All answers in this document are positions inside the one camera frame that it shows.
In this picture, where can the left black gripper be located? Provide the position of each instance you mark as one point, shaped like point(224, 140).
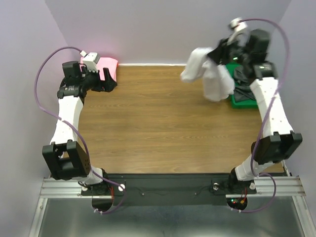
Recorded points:
point(108, 85)

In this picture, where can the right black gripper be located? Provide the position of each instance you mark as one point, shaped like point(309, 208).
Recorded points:
point(220, 51)

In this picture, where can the white t shirt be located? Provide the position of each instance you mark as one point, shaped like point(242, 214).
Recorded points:
point(217, 82)

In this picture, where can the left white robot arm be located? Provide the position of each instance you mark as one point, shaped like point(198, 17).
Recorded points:
point(66, 155)

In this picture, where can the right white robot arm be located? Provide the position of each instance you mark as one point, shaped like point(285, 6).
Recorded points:
point(276, 140)

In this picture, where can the pink folded t shirt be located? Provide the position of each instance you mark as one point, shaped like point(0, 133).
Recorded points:
point(107, 62)

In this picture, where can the dark grey t shirt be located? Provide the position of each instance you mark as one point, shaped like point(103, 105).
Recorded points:
point(242, 91)

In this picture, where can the green plastic bin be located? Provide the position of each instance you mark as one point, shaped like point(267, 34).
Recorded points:
point(248, 104)

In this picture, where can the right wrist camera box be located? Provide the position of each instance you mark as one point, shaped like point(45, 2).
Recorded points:
point(238, 27)

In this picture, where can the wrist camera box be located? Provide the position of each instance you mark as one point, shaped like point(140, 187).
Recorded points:
point(90, 60)
point(238, 27)

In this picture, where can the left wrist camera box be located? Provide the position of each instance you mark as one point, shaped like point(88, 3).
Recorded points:
point(90, 60)

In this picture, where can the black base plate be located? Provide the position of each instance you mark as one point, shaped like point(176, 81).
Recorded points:
point(169, 190)

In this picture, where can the aluminium frame rail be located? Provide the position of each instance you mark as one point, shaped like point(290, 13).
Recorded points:
point(277, 209)

